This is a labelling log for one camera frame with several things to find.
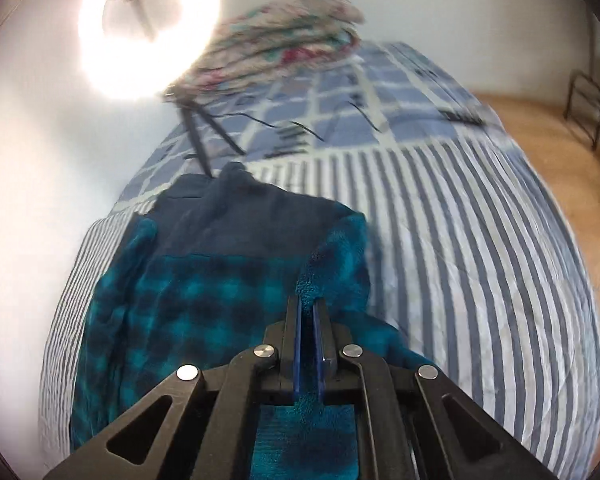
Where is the teal plaid fleece jacket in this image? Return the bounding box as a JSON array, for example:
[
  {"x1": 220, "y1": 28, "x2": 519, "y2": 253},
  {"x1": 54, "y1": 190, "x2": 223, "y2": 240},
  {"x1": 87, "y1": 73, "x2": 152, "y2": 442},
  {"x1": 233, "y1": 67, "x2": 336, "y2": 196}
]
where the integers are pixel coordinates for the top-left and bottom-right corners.
[{"x1": 69, "y1": 160, "x2": 438, "y2": 480}]

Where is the blue white striped quilt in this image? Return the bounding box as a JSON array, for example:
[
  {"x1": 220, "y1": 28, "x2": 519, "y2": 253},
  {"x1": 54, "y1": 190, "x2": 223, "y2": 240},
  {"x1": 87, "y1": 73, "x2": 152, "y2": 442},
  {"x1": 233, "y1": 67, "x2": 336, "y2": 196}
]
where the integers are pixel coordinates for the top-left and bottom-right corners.
[{"x1": 37, "y1": 41, "x2": 600, "y2": 480}]

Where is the floral folded blanket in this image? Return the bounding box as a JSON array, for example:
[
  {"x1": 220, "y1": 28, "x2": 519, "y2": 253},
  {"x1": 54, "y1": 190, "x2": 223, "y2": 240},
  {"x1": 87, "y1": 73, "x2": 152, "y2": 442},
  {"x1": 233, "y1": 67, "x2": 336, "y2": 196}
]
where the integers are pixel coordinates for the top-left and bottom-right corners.
[{"x1": 163, "y1": 0, "x2": 365, "y2": 101}]

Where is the black camera tripod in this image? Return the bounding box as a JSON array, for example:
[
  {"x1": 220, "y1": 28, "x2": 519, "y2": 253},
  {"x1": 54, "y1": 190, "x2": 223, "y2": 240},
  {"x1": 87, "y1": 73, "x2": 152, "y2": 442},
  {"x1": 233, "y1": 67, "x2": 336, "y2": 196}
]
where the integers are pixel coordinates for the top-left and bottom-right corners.
[{"x1": 165, "y1": 86, "x2": 247, "y2": 179}]

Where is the round bright ring light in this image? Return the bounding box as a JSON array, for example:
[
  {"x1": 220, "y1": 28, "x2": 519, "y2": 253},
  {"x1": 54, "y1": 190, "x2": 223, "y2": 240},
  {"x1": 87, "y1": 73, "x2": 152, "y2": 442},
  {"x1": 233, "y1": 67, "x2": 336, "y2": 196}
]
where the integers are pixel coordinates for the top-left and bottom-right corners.
[{"x1": 78, "y1": 0, "x2": 222, "y2": 102}]

